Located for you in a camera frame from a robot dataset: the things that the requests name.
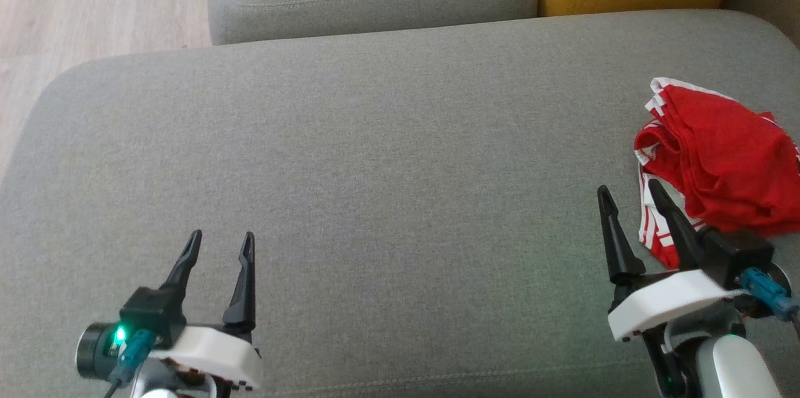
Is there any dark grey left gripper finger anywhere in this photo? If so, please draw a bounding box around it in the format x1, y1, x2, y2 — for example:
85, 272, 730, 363
159, 229, 203, 308
222, 231, 257, 333

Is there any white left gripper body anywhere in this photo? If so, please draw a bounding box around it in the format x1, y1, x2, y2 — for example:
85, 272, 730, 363
134, 325, 263, 398

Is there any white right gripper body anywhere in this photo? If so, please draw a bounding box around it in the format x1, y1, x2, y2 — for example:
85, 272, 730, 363
607, 269, 748, 398

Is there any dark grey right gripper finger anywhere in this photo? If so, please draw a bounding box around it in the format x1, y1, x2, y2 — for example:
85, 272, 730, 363
597, 185, 646, 286
647, 179, 710, 271

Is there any red jersey with white panel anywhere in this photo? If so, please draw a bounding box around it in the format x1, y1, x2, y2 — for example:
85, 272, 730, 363
633, 77, 800, 271

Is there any large grey sofa chaise cushion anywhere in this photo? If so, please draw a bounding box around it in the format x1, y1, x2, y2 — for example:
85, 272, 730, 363
0, 9, 800, 398

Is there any left arm cable blue plug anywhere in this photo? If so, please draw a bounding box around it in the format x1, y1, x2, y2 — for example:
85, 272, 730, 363
103, 328, 157, 398

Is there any arm cable blue plug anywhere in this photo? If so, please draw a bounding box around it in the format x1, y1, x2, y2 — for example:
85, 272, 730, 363
103, 328, 157, 398
737, 267, 800, 324

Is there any right arm cable blue plug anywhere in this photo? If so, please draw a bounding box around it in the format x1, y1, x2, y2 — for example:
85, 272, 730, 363
737, 267, 800, 324

